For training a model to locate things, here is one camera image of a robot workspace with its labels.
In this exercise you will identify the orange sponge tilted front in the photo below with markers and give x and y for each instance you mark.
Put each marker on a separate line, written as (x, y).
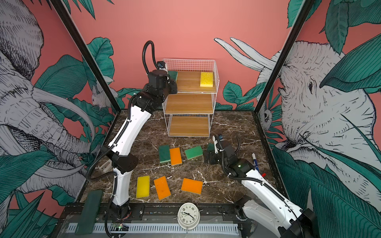
(162, 188)

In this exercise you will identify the white slotted cable duct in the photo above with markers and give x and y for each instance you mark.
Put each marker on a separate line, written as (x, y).
(171, 228)

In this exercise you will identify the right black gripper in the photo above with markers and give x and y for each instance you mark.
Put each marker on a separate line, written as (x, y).
(207, 157)

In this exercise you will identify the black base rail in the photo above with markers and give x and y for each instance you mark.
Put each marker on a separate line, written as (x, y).
(160, 213)

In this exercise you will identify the white analog clock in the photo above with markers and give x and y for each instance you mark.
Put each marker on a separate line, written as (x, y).
(188, 216)

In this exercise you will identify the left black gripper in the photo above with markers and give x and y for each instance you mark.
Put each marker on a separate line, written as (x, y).
(173, 84)

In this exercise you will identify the blue capped marker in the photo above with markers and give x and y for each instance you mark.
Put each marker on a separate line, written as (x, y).
(255, 162)

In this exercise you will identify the black frame post left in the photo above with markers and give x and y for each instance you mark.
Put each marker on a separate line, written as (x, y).
(62, 12)

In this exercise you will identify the black frame post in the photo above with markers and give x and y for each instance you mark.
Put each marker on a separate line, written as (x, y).
(298, 24)
(62, 12)

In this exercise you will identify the black frame post right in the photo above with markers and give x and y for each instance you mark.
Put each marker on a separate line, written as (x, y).
(298, 24)

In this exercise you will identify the white wire wooden shelf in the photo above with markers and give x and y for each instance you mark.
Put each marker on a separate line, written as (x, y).
(189, 113)

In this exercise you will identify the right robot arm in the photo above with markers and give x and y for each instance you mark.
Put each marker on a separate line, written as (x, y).
(262, 190)

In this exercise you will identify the light green yellow sponge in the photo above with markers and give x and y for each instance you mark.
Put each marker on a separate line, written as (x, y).
(193, 152)

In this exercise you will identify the dark green sponge beside orange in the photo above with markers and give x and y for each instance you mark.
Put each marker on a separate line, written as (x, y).
(164, 153)

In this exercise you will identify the white stapler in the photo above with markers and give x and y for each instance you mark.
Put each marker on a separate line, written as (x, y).
(106, 167)

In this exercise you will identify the yellow sponge on table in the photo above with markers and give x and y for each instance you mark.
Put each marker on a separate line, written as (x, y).
(143, 187)

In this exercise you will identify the dark green sponge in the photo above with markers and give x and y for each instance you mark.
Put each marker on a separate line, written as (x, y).
(210, 148)
(164, 153)
(173, 75)

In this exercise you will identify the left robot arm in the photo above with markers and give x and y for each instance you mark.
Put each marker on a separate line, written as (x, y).
(141, 107)

